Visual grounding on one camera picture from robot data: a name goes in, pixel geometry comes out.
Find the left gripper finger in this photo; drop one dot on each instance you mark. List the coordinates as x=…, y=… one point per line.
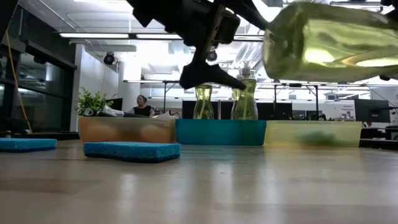
x=248, y=14
x=205, y=77

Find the black ceiling spotlight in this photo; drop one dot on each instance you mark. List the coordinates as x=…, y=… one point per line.
x=109, y=59
x=213, y=56

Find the black computer monitor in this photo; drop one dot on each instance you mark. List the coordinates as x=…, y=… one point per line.
x=371, y=110
x=117, y=105

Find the blue plastic bin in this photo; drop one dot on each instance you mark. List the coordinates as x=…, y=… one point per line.
x=220, y=132

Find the person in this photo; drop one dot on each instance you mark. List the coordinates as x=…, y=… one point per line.
x=142, y=110

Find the yellow plastic bin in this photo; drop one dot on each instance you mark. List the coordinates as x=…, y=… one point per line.
x=342, y=133

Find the white building column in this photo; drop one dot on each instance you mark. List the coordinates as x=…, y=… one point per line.
x=130, y=90

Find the black room divider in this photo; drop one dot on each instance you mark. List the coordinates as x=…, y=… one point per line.
x=280, y=110

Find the long ceiling light bar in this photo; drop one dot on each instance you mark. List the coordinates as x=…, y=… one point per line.
x=93, y=35

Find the orange plastic bin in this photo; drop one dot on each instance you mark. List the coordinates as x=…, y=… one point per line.
x=124, y=130

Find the small green potted plant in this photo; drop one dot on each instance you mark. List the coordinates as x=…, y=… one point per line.
x=90, y=102

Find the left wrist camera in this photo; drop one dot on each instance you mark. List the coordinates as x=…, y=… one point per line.
x=228, y=28

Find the black aluminium frame rails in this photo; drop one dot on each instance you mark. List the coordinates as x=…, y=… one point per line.
x=379, y=143
x=46, y=136

